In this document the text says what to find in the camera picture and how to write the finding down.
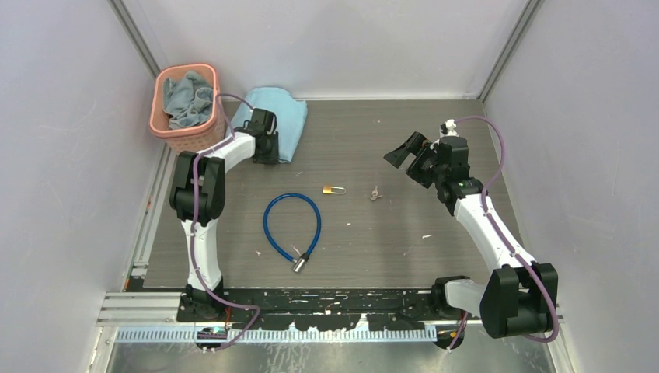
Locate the grey-blue cloth in basket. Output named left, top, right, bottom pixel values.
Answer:
left=162, top=71, right=214, bottom=130

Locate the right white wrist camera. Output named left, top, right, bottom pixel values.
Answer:
left=440, top=119, right=459, bottom=138

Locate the folded light blue towel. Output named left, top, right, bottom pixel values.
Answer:
left=231, top=87, right=308, bottom=163

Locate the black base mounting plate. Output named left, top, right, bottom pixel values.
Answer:
left=176, top=286, right=464, bottom=331

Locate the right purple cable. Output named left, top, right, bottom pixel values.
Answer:
left=445, top=115, right=560, bottom=352

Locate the blue cable bike lock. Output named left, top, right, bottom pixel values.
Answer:
left=262, top=193, right=323, bottom=274

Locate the small brass padlock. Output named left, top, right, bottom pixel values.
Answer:
left=322, top=185, right=346, bottom=195

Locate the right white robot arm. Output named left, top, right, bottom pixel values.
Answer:
left=384, top=132, right=559, bottom=343

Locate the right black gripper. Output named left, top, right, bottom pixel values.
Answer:
left=385, top=131, right=446, bottom=189

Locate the pink plastic laundry basket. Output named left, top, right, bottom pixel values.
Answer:
left=148, top=63, right=226, bottom=153

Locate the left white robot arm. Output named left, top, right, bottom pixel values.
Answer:
left=169, top=109, right=279, bottom=322

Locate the small silver key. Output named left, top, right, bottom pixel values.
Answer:
left=370, top=186, right=382, bottom=201

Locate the aluminium frame rail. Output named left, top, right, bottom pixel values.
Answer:
left=96, top=292, right=180, bottom=326

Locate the white slotted cable duct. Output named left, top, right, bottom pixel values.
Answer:
left=116, top=326, right=437, bottom=344

